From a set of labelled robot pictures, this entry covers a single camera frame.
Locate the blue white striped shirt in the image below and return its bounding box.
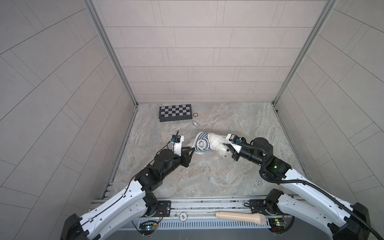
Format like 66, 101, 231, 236
193, 132, 213, 155

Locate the beige wooden handle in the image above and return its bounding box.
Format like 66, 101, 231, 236
215, 211, 267, 226

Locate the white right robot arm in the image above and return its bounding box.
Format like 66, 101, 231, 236
226, 134, 381, 240

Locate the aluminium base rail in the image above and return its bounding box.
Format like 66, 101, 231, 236
89, 195, 331, 223

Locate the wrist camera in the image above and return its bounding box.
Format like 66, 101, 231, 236
226, 134, 245, 154
171, 131, 184, 157

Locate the black corrugated cable conduit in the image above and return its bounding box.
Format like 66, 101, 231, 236
233, 140, 384, 240

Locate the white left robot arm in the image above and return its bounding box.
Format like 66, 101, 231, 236
60, 147, 195, 240

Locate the left green circuit board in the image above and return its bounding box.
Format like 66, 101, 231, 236
139, 221, 159, 236

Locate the green circuit board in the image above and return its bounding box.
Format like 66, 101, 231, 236
268, 218, 287, 233
139, 221, 159, 236

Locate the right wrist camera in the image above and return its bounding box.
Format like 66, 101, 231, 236
226, 134, 245, 154

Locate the folded black chess board box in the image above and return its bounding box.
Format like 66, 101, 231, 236
159, 104, 193, 122

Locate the right green circuit board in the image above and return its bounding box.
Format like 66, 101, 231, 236
268, 218, 287, 233

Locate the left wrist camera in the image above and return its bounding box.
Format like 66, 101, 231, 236
171, 131, 184, 157

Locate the white fluffy teddy bear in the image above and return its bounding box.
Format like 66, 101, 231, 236
208, 133, 230, 157

